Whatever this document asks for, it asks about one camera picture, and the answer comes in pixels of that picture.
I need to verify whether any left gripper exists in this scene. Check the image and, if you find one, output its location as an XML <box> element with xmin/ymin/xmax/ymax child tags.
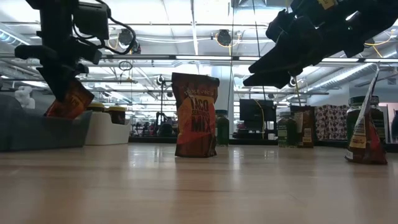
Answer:
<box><xmin>14</xmin><ymin>30</ymin><xmax>103</xmax><ymax>102</ymax></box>

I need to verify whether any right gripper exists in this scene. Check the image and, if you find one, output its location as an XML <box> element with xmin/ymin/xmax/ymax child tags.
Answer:
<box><xmin>243</xmin><ymin>9</ymin><xmax>346</xmax><ymax>90</ymax></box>

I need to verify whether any taco seasoning mix packet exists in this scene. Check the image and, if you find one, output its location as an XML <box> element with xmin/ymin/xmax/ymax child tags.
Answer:
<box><xmin>171</xmin><ymin>72</ymin><xmax>220</xmax><ymax>159</ymax></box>
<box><xmin>290</xmin><ymin>105</ymin><xmax>316</xmax><ymax>149</ymax></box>
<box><xmin>344</xmin><ymin>63</ymin><xmax>389</xmax><ymax>165</ymax></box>
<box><xmin>44</xmin><ymin>78</ymin><xmax>95</xmax><ymax>120</ymax></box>

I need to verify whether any yellow-lid spice jar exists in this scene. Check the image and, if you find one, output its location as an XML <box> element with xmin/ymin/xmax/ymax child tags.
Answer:
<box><xmin>85</xmin><ymin>102</ymin><xmax>106</xmax><ymax>113</ymax></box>
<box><xmin>107</xmin><ymin>105</ymin><xmax>127</xmax><ymax>125</ymax></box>

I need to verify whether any green-lid oregano jar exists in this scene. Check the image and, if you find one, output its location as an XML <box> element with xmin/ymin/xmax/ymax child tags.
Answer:
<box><xmin>215</xmin><ymin>109</ymin><xmax>230</xmax><ymax>146</ymax></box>
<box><xmin>346</xmin><ymin>95</ymin><xmax>386</xmax><ymax>144</ymax></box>
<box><xmin>277</xmin><ymin>111</ymin><xmax>296</xmax><ymax>148</ymax></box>

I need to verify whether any white plastic object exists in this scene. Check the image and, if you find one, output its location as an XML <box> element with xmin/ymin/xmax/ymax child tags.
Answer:
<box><xmin>14</xmin><ymin>86</ymin><xmax>35</xmax><ymax>110</ymax></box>

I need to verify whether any black perforated computer case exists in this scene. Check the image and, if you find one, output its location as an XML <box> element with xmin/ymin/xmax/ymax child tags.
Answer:
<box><xmin>239</xmin><ymin>98</ymin><xmax>277</xmax><ymax>139</ymax></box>

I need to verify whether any grey plastic bin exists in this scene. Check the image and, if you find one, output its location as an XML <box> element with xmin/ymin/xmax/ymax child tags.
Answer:
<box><xmin>0</xmin><ymin>93</ymin><xmax>93</xmax><ymax>152</ymax></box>

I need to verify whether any white plastic bin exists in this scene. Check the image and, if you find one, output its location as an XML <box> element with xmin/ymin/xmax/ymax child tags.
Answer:
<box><xmin>84</xmin><ymin>110</ymin><xmax>131</xmax><ymax>146</ymax></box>

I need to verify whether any brown patterned cloth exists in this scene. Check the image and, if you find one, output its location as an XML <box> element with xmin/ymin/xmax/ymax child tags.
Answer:
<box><xmin>315</xmin><ymin>104</ymin><xmax>349</xmax><ymax>141</ymax></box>

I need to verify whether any yellow tape band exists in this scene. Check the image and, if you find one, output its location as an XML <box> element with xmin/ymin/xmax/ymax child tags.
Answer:
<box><xmin>317</xmin><ymin>0</ymin><xmax>339</xmax><ymax>10</ymax></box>

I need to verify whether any yellow cable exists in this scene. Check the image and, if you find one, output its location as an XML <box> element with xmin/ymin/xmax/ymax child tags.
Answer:
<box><xmin>293</xmin><ymin>74</ymin><xmax>302</xmax><ymax>106</ymax></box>

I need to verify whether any black ceiling cable reel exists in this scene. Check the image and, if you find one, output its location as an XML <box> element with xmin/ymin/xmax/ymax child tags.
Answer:
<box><xmin>118</xmin><ymin>28</ymin><xmax>135</xmax><ymax>47</ymax></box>
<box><xmin>216</xmin><ymin>29</ymin><xmax>233</xmax><ymax>47</ymax></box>

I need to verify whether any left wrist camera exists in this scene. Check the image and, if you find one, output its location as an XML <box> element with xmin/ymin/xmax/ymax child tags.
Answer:
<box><xmin>73</xmin><ymin>1</ymin><xmax>112</xmax><ymax>40</ymax></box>

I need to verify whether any silver ventilation duct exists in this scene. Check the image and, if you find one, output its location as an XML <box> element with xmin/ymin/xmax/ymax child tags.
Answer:
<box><xmin>306</xmin><ymin>62</ymin><xmax>380</xmax><ymax>91</ymax></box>

